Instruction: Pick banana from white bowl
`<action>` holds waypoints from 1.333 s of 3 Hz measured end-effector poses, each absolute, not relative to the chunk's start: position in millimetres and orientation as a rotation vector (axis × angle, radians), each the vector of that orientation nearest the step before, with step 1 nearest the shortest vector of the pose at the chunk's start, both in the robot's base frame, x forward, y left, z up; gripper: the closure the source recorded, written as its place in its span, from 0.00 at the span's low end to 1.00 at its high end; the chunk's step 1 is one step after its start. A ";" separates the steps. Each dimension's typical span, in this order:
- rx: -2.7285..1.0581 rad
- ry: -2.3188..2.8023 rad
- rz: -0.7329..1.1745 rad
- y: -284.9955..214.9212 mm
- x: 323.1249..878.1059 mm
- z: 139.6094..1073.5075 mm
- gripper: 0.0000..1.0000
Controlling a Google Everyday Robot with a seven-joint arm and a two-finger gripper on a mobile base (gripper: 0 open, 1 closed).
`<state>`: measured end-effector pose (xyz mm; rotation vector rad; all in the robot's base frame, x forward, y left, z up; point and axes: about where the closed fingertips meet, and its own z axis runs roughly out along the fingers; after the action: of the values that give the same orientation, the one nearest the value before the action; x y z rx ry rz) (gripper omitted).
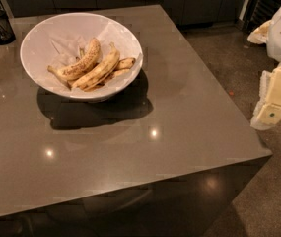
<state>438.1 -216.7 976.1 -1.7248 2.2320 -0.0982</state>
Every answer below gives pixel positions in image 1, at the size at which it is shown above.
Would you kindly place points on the black slatted appliance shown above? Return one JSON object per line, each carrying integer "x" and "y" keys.
{"x": 257, "y": 12}

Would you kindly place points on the small brown-tipped banana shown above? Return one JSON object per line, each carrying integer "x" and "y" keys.
{"x": 125, "y": 63}

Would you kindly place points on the spotted banana on left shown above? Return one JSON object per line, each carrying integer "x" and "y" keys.
{"x": 81, "y": 67}

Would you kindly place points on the long yellow banana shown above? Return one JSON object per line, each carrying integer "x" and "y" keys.
{"x": 100, "y": 72}

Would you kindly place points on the white paper bowl liner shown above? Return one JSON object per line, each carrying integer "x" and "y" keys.
{"x": 71, "y": 48}

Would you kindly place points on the lower yellow banana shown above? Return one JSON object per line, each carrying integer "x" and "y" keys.
{"x": 111, "y": 76}

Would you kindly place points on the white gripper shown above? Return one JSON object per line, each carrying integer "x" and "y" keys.
{"x": 268, "y": 110}

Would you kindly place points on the white ceramic bowl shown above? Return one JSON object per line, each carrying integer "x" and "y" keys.
{"x": 37, "y": 51}

